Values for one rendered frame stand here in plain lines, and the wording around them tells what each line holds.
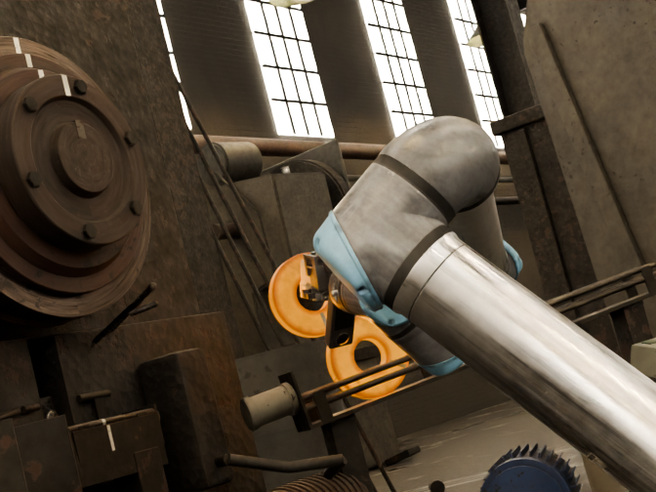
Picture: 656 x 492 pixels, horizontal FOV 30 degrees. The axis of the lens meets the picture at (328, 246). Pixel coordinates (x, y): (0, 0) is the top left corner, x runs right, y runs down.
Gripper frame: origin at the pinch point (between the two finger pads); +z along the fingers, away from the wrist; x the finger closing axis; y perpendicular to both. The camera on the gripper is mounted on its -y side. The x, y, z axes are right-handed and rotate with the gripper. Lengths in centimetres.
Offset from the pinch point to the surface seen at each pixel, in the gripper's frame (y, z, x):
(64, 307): 7.4, -14.6, 46.4
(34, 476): -5, -58, 61
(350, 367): -15.2, -6.4, -3.3
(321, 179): -54, 749, -308
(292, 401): -18.1, -8.7, 9.5
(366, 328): -9.3, -4.7, -8.1
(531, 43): 36, 180, -167
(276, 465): -26.5, -14.4, 16.0
